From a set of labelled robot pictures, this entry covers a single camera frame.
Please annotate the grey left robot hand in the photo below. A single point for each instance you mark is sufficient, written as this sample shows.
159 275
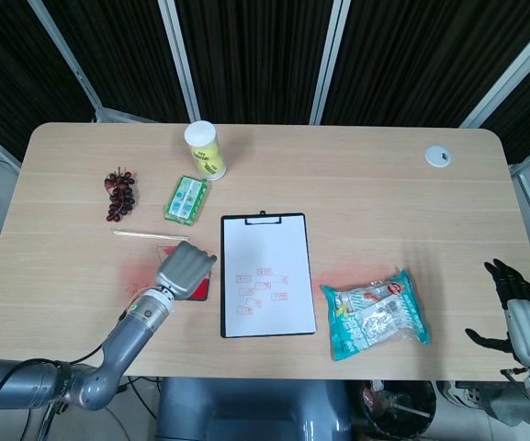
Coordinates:
184 273

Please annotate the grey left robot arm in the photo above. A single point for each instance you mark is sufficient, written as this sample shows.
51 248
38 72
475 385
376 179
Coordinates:
122 344

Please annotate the red ink pad case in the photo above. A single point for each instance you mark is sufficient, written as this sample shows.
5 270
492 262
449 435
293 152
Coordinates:
202 289

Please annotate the black clipboard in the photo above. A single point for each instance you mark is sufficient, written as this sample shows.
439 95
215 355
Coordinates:
222 275

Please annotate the wrapped wooden chopsticks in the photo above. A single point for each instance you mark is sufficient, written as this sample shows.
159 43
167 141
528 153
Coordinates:
149 234

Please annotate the green tissue pack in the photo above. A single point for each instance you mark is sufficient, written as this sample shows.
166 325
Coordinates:
186 200

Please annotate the white stamped paper sheet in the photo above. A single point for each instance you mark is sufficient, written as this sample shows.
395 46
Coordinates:
267 248

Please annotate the dark red grape bunch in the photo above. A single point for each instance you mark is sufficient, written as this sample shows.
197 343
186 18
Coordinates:
120 195

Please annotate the yellow tennis ball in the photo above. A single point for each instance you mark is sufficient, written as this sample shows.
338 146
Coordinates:
206 154
214 171

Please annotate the clear tennis ball tube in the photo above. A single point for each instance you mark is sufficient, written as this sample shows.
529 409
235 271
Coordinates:
200 135

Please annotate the grey-blue robot torso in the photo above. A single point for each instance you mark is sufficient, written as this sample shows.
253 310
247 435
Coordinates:
251 409

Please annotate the black trash bin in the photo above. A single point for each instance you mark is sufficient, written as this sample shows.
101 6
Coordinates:
398 406

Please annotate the teal snack bag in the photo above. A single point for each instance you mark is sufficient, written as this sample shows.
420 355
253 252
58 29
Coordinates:
375 317

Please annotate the grey partition post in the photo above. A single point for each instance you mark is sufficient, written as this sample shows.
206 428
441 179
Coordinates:
508 78
179 59
67 59
331 59

